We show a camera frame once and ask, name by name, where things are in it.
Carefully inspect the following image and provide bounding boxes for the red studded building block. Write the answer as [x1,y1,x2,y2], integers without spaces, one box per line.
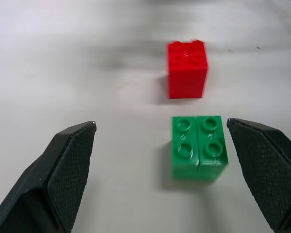
[166,40,208,100]

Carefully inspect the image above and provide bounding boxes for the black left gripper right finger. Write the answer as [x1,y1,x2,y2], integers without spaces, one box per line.
[226,118,291,233]

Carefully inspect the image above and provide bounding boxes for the green studded building block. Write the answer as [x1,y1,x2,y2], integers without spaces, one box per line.
[171,116,229,182]

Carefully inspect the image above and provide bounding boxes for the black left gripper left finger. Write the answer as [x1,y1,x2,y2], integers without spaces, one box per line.
[0,120,97,233]

